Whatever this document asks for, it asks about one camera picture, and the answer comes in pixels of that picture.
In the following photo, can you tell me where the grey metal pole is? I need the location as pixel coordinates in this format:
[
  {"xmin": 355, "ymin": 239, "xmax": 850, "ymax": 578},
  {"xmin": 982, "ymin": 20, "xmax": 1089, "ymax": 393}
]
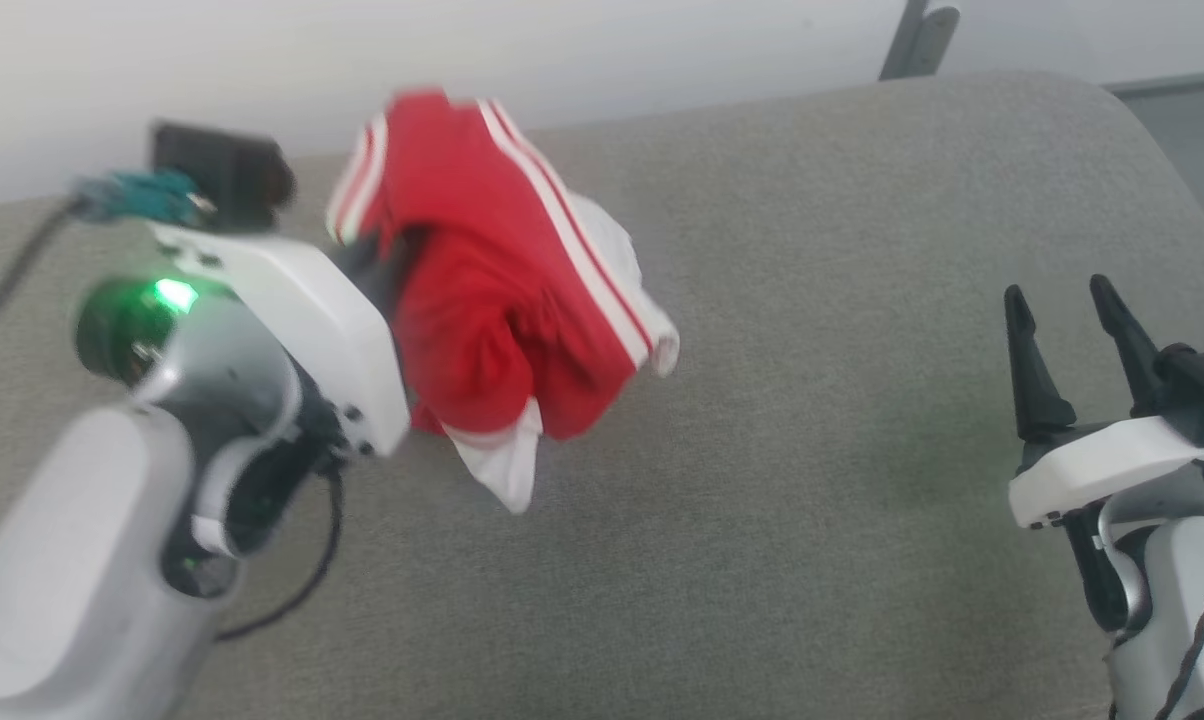
[{"xmin": 879, "ymin": 0, "xmax": 961, "ymax": 82}]

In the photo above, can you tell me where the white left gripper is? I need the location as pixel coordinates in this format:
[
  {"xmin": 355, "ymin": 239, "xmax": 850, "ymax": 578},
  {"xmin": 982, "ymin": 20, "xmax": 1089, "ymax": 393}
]
[{"xmin": 147, "ymin": 222, "xmax": 412, "ymax": 460}]

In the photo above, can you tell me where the teal plug camera cable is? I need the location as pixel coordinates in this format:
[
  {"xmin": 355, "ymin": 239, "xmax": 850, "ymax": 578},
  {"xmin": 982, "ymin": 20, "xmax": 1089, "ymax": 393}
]
[{"xmin": 0, "ymin": 168, "xmax": 215, "ymax": 331}]

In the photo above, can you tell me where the red basketball jersey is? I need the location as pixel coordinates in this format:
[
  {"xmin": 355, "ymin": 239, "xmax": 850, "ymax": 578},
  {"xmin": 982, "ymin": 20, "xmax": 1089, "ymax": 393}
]
[{"xmin": 324, "ymin": 88, "xmax": 681, "ymax": 516}]

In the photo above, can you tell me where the grey fabric sofa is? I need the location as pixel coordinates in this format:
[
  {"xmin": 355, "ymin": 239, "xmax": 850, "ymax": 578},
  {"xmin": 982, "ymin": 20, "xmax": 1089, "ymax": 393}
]
[{"xmin": 0, "ymin": 70, "xmax": 1204, "ymax": 720}]

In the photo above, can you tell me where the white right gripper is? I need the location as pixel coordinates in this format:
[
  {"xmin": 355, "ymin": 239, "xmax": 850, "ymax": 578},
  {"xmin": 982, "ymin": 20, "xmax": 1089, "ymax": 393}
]
[{"xmin": 1002, "ymin": 274, "xmax": 1204, "ymax": 531}]

